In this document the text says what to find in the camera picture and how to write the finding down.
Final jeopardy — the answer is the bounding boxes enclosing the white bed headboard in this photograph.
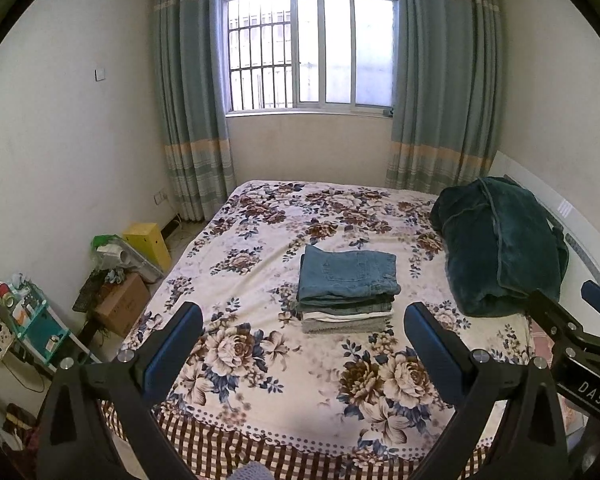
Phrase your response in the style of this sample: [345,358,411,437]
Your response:
[489,152,600,336]

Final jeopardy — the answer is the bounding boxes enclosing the floral bed blanket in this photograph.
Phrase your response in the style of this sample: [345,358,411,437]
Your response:
[124,181,533,479]

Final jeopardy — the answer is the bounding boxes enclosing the white wall switch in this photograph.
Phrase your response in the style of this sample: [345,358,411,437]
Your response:
[94,68,106,81]

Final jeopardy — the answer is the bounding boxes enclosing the teal storage shelf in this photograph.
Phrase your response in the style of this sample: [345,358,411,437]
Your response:
[0,275,100,374]

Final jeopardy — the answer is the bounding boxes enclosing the right teal curtain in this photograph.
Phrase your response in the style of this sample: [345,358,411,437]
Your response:
[386,0,504,194]

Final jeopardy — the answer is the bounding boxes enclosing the brown cardboard box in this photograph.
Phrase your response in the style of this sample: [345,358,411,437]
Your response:
[94,273,150,337]

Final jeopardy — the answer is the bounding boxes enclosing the light blue denim jeans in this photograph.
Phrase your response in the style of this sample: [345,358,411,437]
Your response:
[298,246,401,306]

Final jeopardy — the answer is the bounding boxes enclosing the left teal curtain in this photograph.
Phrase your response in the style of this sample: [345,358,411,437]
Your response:
[152,0,235,221]

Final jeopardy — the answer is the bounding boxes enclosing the green and white bag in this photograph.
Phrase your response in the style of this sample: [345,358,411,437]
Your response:
[91,234,163,284]

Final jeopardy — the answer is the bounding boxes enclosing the dark green plush blanket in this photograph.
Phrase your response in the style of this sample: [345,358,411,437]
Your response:
[430,177,569,318]

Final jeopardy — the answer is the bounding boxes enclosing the white barred window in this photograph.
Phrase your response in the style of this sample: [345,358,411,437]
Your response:
[222,0,399,115]

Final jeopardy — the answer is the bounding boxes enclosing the teal curtain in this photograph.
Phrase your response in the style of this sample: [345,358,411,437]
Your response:
[386,0,504,194]
[152,0,235,221]

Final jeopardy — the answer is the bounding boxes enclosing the yellow box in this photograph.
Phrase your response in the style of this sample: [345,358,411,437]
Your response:
[122,222,172,272]

